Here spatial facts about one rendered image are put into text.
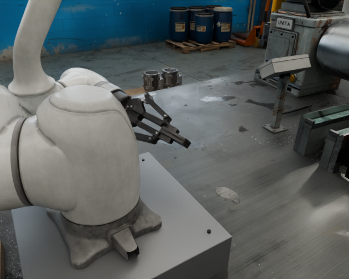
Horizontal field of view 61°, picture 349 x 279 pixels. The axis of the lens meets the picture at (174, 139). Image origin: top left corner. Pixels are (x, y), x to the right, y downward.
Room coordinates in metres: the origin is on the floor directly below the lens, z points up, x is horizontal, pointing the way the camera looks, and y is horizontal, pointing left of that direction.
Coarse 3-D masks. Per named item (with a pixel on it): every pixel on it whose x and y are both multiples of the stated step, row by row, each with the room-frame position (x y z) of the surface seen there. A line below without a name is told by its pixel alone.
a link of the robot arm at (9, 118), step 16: (0, 96) 0.44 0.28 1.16; (0, 112) 0.42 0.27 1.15; (16, 112) 0.45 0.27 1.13; (0, 128) 0.40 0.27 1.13; (16, 128) 0.41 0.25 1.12; (0, 144) 0.38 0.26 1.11; (16, 144) 0.38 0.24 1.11; (0, 160) 0.36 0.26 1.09; (16, 160) 0.37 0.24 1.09; (0, 176) 0.35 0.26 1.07; (16, 176) 0.36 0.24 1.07; (0, 192) 0.35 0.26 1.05; (16, 192) 0.35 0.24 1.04; (0, 208) 0.36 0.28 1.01; (16, 208) 0.37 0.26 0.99
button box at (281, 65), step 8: (288, 56) 1.02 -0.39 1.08; (296, 56) 1.04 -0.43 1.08; (304, 56) 1.05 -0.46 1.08; (264, 64) 1.01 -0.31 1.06; (272, 64) 0.98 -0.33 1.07; (280, 64) 0.99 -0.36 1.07; (288, 64) 1.01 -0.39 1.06; (296, 64) 1.02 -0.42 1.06; (304, 64) 1.03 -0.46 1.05; (264, 72) 1.01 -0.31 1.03; (272, 72) 0.98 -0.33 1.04; (280, 72) 0.98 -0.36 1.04; (288, 72) 1.01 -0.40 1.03; (296, 72) 1.06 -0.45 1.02
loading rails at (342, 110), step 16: (320, 112) 0.90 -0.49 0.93; (336, 112) 0.92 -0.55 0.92; (304, 128) 0.85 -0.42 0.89; (320, 128) 0.85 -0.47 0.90; (336, 128) 0.88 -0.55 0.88; (304, 144) 0.84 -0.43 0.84; (320, 144) 0.86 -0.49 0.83; (336, 144) 0.74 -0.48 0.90; (320, 160) 0.78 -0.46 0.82; (336, 160) 0.73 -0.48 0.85
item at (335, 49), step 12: (336, 24) 1.33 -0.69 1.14; (348, 24) 1.29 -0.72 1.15; (324, 36) 1.34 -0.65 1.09; (336, 36) 1.28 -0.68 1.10; (348, 36) 1.24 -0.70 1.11; (324, 48) 1.30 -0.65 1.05; (336, 48) 1.25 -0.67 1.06; (348, 48) 1.21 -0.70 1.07; (324, 60) 1.29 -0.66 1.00; (336, 60) 1.24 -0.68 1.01; (348, 60) 1.19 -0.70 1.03; (336, 72) 1.25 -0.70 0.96; (348, 72) 1.19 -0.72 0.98
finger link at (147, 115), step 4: (132, 104) 0.66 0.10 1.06; (132, 108) 0.65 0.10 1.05; (136, 108) 0.65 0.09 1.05; (140, 108) 0.65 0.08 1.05; (140, 112) 0.64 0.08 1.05; (144, 112) 0.64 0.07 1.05; (144, 116) 0.63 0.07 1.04; (148, 116) 0.63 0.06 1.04; (152, 116) 0.62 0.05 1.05; (152, 120) 0.61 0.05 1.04; (156, 120) 0.61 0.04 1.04; (160, 120) 0.60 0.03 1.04; (156, 124) 0.62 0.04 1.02; (160, 124) 0.59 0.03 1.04; (164, 124) 0.59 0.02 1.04
